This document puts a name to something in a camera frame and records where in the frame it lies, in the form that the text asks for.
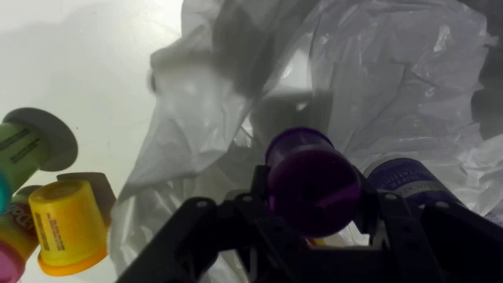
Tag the white plastic bag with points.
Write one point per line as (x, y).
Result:
(367, 79)

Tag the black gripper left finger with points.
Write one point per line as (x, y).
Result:
(210, 237)

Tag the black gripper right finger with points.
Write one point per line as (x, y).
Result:
(419, 241)

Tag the pink lid dough tub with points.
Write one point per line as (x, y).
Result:
(14, 246)

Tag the yellow dough tub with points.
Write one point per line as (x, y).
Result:
(69, 226)

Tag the teal lid dough tub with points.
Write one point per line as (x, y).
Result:
(32, 142)

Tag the purple dough tub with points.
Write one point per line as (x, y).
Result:
(315, 189)

